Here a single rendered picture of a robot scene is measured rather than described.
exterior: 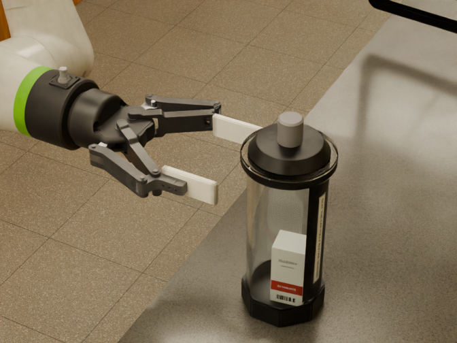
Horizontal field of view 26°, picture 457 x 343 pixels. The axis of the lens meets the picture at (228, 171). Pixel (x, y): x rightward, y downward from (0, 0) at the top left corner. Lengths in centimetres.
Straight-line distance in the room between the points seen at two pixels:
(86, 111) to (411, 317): 47
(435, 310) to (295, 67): 234
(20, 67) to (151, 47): 238
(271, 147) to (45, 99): 31
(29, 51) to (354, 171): 49
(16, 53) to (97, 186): 169
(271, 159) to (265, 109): 222
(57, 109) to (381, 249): 46
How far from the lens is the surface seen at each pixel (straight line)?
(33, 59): 132
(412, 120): 158
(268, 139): 109
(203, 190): 111
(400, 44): 177
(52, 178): 302
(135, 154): 116
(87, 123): 120
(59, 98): 122
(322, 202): 111
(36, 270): 271
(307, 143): 108
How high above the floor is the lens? 181
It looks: 37 degrees down
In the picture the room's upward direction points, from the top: straight up
